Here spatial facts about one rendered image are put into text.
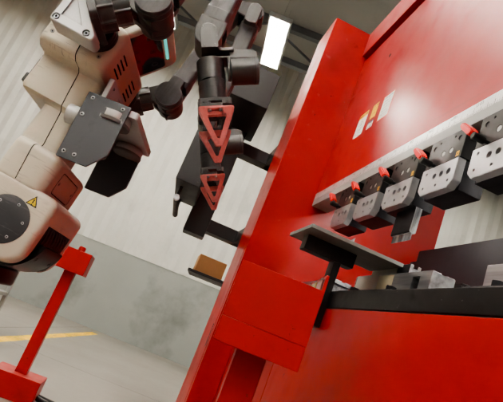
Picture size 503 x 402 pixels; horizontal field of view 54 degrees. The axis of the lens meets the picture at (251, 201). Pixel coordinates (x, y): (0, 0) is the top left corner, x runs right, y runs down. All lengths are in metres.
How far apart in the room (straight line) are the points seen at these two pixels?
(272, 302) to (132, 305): 7.46
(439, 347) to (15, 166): 0.89
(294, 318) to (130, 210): 7.71
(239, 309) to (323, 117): 1.62
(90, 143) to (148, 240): 7.32
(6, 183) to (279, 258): 1.33
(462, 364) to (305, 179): 1.60
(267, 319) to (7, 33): 9.69
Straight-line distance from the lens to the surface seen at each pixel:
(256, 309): 0.90
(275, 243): 2.18
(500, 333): 0.75
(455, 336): 0.82
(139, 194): 8.59
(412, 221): 1.40
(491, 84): 1.34
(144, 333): 8.30
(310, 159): 2.31
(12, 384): 2.87
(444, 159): 1.33
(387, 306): 1.03
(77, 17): 1.12
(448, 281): 1.20
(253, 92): 2.50
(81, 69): 1.23
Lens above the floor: 0.67
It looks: 15 degrees up
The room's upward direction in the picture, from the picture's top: 22 degrees clockwise
